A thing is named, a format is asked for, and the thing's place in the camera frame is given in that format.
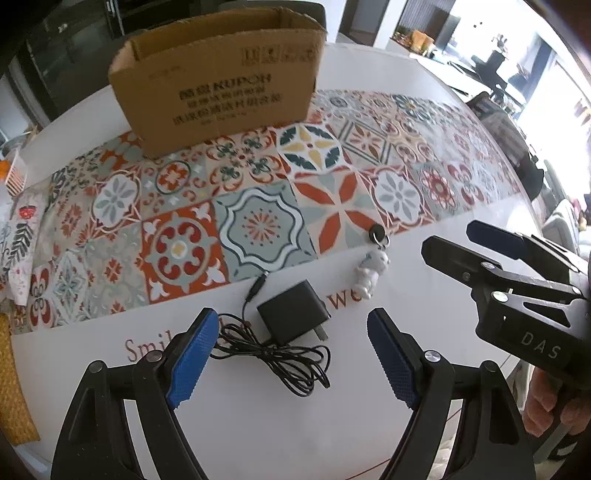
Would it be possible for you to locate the right hand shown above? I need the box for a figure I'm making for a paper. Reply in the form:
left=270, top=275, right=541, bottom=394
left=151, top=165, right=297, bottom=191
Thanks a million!
left=521, top=368, right=591, bottom=437

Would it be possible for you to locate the patterned tile table runner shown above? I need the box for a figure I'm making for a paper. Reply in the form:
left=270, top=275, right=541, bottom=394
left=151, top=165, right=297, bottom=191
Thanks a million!
left=1, top=90, right=520, bottom=335

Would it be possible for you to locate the brown cardboard box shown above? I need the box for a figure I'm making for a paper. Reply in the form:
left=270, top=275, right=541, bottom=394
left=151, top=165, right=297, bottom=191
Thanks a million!
left=108, top=7, right=327, bottom=157

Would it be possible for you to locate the white robot figurine keychain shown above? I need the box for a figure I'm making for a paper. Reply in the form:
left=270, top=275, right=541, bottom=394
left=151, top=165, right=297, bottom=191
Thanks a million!
left=353, top=224, right=391, bottom=300

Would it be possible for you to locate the woven yellow tissue box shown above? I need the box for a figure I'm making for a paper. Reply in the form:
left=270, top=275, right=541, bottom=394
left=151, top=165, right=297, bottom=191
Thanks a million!
left=0, top=314, right=40, bottom=446

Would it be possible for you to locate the black power adapter with cable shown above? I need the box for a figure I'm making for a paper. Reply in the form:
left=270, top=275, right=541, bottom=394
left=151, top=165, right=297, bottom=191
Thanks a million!
left=211, top=273, right=332, bottom=398

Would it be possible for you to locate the white fruit basket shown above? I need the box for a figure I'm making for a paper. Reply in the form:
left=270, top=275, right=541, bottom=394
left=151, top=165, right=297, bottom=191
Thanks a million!
left=5, top=148, right=27, bottom=198

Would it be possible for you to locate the patterned cloth pouch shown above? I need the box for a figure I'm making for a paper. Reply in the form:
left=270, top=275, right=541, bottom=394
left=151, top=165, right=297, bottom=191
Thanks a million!
left=1, top=188, right=48, bottom=306

